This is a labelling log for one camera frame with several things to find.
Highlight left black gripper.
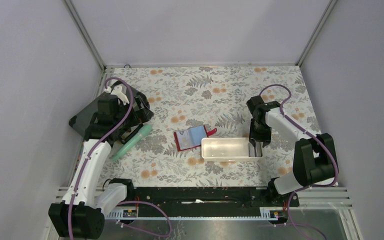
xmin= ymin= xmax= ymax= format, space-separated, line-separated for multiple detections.
xmin=114 ymin=95 xmax=153 ymax=129

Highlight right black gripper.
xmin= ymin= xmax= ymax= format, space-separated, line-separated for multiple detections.
xmin=248 ymin=118 xmax=272 ymax=148

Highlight red card holder wallet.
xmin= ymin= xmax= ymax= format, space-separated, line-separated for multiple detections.
xmin=173 ymin=125 xmax=218 ymax=152

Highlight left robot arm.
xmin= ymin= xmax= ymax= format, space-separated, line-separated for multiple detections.
xmin=48 ymin=90 xmax=154 ymax=240

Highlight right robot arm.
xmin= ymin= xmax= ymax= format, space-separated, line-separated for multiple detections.
xmin=246 ymin=96 xmax=339 ymax=206

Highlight mint green tube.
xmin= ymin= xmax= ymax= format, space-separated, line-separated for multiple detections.
xmin=111 ymin=124 xmax=153 ymax=162

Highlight white plastic tray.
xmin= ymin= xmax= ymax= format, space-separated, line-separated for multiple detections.
xmin=201 ymin=137 xmax=263 ymax=162

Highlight floral table mat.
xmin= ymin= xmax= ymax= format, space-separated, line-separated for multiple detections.
xmin=98 ymin=66 xmax=320 ymax=187

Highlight black hard case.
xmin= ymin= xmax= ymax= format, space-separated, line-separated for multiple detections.
xmin=68 ymin=80 xmax=144 ymax=146

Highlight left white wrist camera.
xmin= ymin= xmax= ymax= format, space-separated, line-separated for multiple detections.
xmin=104 ymin=83 xmax=130 ymax=105

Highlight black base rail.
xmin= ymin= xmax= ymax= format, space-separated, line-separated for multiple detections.
xmin=56 ymin=186 xmax=349 ymax=222

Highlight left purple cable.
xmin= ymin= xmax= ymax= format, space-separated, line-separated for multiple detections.
xmin=67 ymin=77 xmax=174 ymax=240

